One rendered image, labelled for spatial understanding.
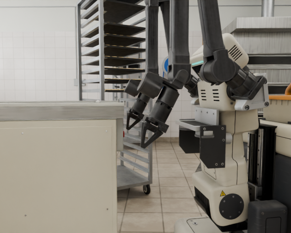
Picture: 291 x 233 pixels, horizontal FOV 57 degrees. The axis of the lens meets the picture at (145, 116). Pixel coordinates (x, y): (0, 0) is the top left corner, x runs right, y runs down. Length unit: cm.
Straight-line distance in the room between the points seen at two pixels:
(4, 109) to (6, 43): 483
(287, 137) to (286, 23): 340
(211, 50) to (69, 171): 67
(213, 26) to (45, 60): 483
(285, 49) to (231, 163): 368
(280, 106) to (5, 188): 114
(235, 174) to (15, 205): 84
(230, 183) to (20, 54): 510
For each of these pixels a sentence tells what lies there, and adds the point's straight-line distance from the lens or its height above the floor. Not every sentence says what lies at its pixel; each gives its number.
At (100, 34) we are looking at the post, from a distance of 222.
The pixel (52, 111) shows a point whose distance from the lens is 106.
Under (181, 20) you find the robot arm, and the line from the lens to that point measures 88.
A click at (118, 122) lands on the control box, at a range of 110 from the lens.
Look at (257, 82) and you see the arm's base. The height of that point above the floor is 97.
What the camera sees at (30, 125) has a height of 82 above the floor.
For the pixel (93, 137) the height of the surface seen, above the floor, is 77.
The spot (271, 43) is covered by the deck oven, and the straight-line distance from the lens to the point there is 458.
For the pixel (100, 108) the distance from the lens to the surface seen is 105.
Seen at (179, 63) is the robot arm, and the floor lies 103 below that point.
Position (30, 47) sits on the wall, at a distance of 569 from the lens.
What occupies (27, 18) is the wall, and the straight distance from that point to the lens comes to 581.
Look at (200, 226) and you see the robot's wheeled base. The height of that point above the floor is 28.
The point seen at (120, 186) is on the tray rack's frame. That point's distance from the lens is 238.
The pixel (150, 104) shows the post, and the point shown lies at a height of 84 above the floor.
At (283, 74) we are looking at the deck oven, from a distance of 461.
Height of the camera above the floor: 94
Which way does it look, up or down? 5 degrees down
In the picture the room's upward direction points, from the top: straight up
